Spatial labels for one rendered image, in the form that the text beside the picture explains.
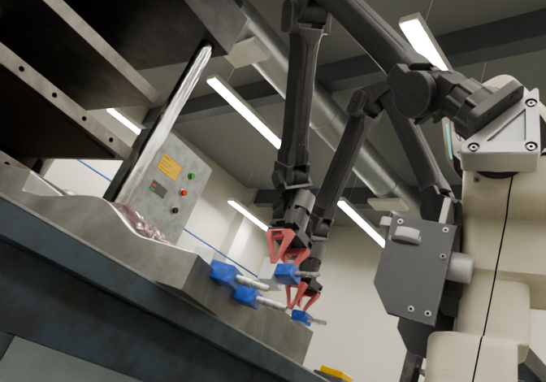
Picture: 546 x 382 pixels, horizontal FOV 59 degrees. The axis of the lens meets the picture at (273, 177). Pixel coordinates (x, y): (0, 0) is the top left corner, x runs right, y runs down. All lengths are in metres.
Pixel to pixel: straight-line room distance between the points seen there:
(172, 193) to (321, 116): 3.70
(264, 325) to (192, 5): 1.21
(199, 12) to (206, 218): 7.65
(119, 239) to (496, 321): 0.57
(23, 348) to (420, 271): 0.55
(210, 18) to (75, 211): 1.21
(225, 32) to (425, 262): 1.39
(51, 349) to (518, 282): 0.67
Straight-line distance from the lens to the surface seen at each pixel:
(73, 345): 0.73
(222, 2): 1.97
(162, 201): 1.90
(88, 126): 1.66
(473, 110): 0.73
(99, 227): 0.80
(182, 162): 1.96
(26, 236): 0.61
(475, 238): 0.84
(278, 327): 1.07
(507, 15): 4.87
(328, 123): 5.54
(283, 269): 1.02
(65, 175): 8.00
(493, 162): 0.74
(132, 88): 1.83
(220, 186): 9.54
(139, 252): 0.74
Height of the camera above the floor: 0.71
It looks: 23 degrees up
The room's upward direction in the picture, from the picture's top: 23 degrees clockwise
